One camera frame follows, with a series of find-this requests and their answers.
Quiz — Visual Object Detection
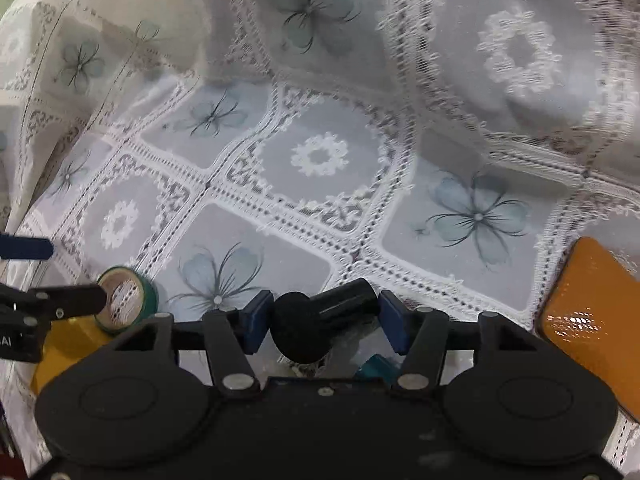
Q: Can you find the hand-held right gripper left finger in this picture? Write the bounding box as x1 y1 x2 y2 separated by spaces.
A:
114 290 275 400

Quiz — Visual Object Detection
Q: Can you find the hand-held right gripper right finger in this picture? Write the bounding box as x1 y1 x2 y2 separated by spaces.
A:
377 290 541 390

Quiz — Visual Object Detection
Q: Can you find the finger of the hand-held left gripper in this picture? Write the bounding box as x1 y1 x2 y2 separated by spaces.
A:
0 283 108 319
0 233 55 261

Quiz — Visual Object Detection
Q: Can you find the black foam-tipped microphone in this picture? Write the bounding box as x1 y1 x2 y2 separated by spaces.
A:
270 277 378 363

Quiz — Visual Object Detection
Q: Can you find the green tape roll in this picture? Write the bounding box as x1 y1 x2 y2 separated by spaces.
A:
95 266 160 337

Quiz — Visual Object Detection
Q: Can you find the red and green cardboard box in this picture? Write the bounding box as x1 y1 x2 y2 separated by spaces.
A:
354 354 401 386

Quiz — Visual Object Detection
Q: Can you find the yellow cardboard box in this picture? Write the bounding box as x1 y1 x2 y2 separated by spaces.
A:
31 314 118 395

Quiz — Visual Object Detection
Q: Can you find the white floral lace tablecloth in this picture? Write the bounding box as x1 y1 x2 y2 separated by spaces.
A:
0 0 640 480

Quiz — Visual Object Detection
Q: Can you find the orange-brown leather wallet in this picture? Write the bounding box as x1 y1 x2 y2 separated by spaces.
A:
534 236 640 421

